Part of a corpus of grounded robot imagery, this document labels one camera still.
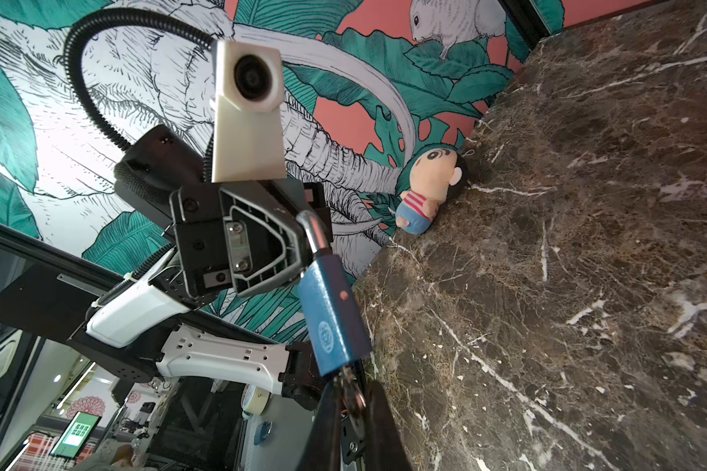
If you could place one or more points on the black left frame post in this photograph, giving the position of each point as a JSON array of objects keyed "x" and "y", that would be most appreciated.
[{"x": 528, "y": 20}]

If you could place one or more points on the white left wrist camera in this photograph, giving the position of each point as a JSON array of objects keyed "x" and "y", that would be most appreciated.
[{"x": 248, "y": 135}]

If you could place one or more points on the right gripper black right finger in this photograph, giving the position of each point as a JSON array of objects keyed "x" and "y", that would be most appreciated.
[{"x": 384, "y": 450}]

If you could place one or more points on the blue padlock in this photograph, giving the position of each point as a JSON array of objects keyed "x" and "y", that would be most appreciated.
[{"x": 337, "y": 333}]

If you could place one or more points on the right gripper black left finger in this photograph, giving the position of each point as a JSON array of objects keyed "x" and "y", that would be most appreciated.
[{"x": 323, "y": 448}]

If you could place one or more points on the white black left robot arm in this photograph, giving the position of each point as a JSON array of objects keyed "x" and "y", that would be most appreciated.
[{"x": 148, "y": 327}]

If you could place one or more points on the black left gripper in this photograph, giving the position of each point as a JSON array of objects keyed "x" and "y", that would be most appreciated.
[{"x": 241, "y": 235}]

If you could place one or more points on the plush doll striped shirt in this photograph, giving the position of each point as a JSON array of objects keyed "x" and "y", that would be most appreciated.
[{"x": 437, "y": 176}]

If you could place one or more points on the beige tape roll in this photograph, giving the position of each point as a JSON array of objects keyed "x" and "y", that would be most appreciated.
[{"x": 254, "y": 400}]

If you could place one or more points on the black front mounting rail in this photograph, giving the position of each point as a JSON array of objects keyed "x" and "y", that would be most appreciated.
[{"x": 52, "y": 293}]

